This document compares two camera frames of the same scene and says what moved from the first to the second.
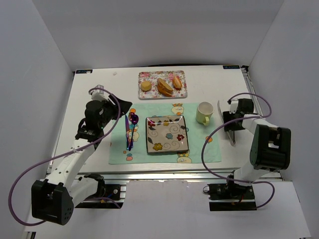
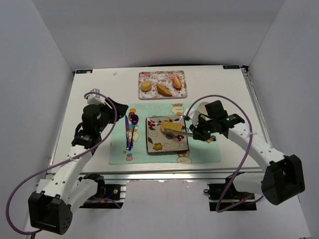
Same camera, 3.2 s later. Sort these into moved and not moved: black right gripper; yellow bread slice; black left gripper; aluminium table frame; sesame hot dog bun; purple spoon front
Moved: black right gripper; yellow bread slice
Not moved: black left gripper; purple spoon front; aluminium table frame; sesame hot dog bun
